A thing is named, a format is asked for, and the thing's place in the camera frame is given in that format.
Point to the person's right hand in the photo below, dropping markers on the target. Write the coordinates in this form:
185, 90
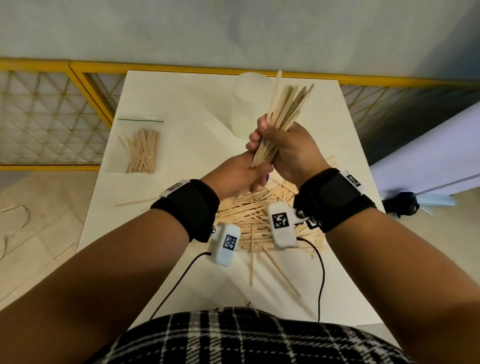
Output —
300, 153

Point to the person's left hand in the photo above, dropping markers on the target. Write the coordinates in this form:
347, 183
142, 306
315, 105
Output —
232, 176

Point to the pile of wooden sticks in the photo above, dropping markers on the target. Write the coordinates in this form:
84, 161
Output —
247, 213

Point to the bundle of wooden sticks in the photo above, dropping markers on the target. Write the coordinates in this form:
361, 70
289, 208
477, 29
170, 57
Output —
287, 108

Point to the clear plastic cup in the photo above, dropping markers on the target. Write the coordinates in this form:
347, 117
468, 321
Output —
247, 105

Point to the short bagged wooden sticks bunch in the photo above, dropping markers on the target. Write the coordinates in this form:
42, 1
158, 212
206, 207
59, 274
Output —
144, 152

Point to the long thin wooden stick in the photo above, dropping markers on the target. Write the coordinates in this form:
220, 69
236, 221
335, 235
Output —
137, 202

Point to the person's right forearm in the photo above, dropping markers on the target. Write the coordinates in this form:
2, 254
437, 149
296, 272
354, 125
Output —
393, 281

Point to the person's left forearm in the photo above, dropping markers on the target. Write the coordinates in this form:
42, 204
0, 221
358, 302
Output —
105, 281

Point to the black stand foot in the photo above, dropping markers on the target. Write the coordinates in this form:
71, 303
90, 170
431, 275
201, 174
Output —
403, 204

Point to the clear zip bag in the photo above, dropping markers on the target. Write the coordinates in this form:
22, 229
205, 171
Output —
116, 157

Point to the light blue stand bar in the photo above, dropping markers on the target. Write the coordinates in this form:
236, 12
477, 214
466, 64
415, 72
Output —
437, 200

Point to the black white plaid shirt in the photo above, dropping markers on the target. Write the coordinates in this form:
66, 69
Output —
243, 337

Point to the yellow metal mesh fence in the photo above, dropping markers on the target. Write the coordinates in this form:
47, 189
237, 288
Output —
48, 116

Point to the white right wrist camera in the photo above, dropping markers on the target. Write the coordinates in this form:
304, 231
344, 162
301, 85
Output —
281, 225

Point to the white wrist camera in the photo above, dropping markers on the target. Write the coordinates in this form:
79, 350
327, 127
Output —
281, 225
225, 245

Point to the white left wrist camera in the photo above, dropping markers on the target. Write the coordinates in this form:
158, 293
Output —
225, 245

